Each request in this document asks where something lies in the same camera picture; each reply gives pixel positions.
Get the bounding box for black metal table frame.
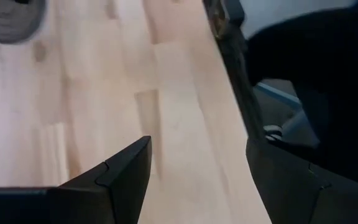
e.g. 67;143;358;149
202;0;267;142

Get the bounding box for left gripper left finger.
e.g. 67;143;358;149
57;135;153;224

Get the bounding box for dark green label can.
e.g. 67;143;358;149
0;0;48;44

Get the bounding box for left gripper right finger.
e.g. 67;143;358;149
246;139;358;224

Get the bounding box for black office chair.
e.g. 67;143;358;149
247;6;358;190

